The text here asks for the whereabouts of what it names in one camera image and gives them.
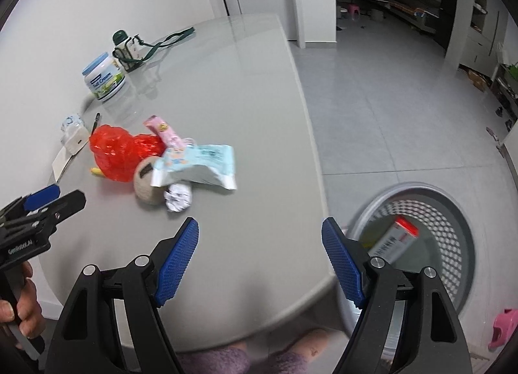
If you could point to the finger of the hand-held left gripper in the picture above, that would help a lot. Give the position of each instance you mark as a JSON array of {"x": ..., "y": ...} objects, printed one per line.
[
  {"x": 40, "y": 195},
  {"x": 68, "y": 202}
]

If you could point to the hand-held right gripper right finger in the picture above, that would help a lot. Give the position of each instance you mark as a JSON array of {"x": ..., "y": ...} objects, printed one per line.
[{"x": 344, "y": 265}]

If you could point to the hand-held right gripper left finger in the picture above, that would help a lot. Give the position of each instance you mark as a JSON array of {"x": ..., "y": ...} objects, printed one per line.
[{"x": 178, "y": 260}]

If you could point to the small yellow scrap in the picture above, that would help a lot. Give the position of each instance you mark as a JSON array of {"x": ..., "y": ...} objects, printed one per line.
[{"x": 96, "y": 171}]

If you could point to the silver white wrapper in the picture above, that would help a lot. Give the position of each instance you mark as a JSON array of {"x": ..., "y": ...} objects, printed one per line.
[{"x": 178, "y": 196}]

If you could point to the red plastic bag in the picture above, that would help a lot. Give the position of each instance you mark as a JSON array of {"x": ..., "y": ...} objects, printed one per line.
[{"x": 117, "y": 151}]

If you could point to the light blue wipes packet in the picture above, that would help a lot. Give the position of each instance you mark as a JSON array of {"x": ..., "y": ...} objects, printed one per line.
[{"x": 202, "y": 163}]

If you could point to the grey perforated waste bin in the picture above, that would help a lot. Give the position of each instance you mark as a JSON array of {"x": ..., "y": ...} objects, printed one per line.
[{"x": 445, "y": 228}]

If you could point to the pink snack wrapper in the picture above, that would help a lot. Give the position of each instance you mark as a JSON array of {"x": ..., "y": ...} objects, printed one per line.
[{"x": 162, "y": 129}]

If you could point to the person's left hand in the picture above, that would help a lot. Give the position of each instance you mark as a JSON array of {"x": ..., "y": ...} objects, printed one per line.
[{"x": 30, "y": 309}]

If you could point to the white paper sheet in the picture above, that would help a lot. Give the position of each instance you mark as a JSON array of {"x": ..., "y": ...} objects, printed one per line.
[{"x": 61, "y": 163}]

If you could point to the red and white carton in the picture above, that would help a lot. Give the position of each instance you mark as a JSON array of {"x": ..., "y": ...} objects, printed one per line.
[{"x": 394, "y": 240}]

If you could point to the clear plastic packet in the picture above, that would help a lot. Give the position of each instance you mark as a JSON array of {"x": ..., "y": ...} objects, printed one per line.
[{"x": 72, "y": 122}]

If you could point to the black pen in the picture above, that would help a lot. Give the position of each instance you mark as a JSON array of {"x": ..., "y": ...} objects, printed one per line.
[{"x": 96, "y": 123}]

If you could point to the person's right leg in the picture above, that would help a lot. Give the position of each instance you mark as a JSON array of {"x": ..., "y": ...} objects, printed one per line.
[{"x": 303, "y": 351}]

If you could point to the person's leg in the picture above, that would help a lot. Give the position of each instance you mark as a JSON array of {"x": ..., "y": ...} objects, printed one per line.
[
  {"x": 303, "y": 351},
  {"x": 218, "y": 360}
]

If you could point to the person's left leg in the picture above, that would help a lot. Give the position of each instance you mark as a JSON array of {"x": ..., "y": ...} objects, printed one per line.
[{"x": 218, "y": 360}]

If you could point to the milk powder can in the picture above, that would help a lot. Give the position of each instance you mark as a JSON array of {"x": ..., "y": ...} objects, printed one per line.
[{"x": 105, "y": 81}]

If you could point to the pink plastic stool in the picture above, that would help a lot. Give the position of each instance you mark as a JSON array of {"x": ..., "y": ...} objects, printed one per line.
[{"x": 504, "y": 327}]

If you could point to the cardboard box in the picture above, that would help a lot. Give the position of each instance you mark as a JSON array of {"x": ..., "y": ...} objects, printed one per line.
[{"x": 477, "y": 79}]

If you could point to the shoe rack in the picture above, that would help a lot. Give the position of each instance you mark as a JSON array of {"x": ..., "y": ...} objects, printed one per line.
[{"x": 506, "y": 95}]

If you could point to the small pink stool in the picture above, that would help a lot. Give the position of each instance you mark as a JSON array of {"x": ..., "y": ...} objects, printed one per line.
[{"x": 355, "y": 10}]

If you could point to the white cabinet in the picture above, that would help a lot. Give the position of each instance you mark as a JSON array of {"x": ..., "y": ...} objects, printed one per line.
[{"x": 479, "y": 42}]

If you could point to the dark tall door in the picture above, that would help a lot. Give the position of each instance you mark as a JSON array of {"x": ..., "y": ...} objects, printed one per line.
[{"x": 448, "y": 10}]

